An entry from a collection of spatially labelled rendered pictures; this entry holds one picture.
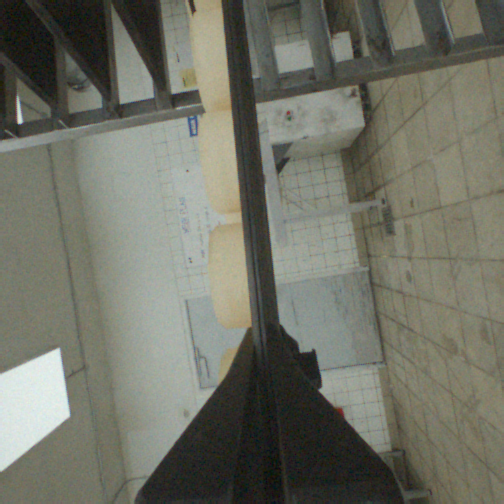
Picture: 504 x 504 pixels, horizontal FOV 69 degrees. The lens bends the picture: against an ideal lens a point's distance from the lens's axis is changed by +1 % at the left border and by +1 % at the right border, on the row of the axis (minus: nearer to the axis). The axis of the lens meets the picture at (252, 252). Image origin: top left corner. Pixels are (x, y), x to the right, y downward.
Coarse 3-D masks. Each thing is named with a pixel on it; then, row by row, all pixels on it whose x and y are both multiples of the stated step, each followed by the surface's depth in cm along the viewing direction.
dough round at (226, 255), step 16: (224, 224) 17; (240, 224) 17; (224, 240) 16; (240, 240) 16; (208, 256) 16; (224, 256) 15; (240, 256) 15; (224, 272) 15; (240, 272) 15; (224, 288) 15; (240, 288) 15; (224, 304) 15; (240, 304) 15; (224, 320) 16; (240, 320) 16
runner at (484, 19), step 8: (472, 0) 60; (480, 0) 59; (488, 0) 59; (496, 0) 58; (480, 8) 59; (488, 8) 59; (496, 8) 58; (480, 16) 59; (488, 16) 59; (496, 16) 59; (480, 24) 59; (488, 24) 59; (496, 24) 58; (488, 32) 58; (496, 32) 58; (488, 40) 58; (496, 40) 58
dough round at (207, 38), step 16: (208, 16) 17; (192, 32) 17; (208, 32) 17; (192, 48) 17; (208, 48) 17; (224, 48) 17; (208, 64) 17; (224, 64) 17; (208, 80) 18; (224, 80) 18; (208, 96) 18; (224, 96) 18; (208, 112) 20
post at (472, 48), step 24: (408, 48) 59; (456, 48) 59; (480, 48) 58; (288, 72) 60; (312, 72) 60; (360, 72) 59; (384, 72) 60; (408, 72) 61; (192, 96) 61; (264, 96) 61; (288, 96) 62; (48, 120) 62; (72, 120) 62; (96, 120) 62; (120, 120) 62; (144, 120) 63; (168, 120) 64; (0, 144) 63; (24, 144) 64
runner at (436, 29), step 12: (420, 0) 60; (432, 0) 60; (420, 12) 60; (432, 12) 60; (444, 12) 57; (420, 24) 60; (432, 24) 59; (444, 24) 57; (432, 36) 59; (444, 36) 58; (432, 48) 59; (444, 48) 58
